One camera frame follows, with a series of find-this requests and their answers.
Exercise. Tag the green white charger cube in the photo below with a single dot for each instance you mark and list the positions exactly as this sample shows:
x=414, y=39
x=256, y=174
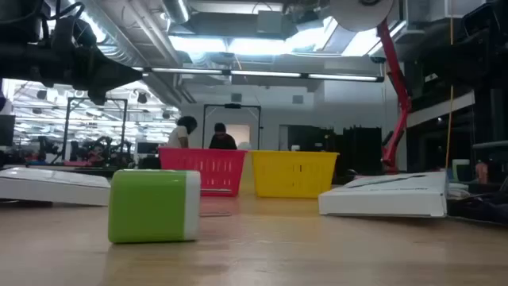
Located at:
x=151, y=206

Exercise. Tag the yellow translucent bin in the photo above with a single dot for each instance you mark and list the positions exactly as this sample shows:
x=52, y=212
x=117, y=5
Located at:
x=248, y=175

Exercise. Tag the yellow plastic basket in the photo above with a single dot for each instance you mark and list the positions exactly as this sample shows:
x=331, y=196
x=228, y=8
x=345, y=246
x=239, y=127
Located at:
x=293, y=175

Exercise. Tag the long ceiling light bar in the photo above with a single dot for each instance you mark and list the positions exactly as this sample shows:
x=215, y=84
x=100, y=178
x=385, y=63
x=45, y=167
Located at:
x=262, y=74

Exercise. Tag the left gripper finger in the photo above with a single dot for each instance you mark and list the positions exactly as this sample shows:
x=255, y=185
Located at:
x=127, y=72
x=127, y=78

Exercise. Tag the black cabinets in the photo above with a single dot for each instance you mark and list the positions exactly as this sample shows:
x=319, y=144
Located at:
x=357, y=151

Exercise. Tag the red desk lamp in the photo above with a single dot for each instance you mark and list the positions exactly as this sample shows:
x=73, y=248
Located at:
x=357, y=16

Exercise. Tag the white box with black picture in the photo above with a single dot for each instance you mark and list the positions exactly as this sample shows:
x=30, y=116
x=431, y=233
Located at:
x=389, y=198

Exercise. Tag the white card with QR code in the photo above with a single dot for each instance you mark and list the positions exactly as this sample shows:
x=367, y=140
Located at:
x=51, y=186

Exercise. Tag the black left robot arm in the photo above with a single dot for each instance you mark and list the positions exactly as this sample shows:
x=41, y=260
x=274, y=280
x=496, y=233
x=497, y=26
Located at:
x=24, y=63

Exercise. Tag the pink bottle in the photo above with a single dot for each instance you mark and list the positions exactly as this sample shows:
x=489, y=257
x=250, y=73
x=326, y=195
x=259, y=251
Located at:
x=482, y=171

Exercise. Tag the dark background monitor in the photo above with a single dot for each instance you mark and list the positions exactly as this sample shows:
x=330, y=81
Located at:
x=6, y=131

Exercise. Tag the black station frame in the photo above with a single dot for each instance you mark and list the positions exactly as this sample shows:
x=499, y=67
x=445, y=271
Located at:
x=65, y=127
x=204, y=127

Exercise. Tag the person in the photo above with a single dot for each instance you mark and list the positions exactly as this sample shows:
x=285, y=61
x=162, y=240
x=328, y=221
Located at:
x=180, y=135
x=222, y=141

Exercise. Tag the red plastic basket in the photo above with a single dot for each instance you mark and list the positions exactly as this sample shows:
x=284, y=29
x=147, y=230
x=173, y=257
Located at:
x=214, y=171

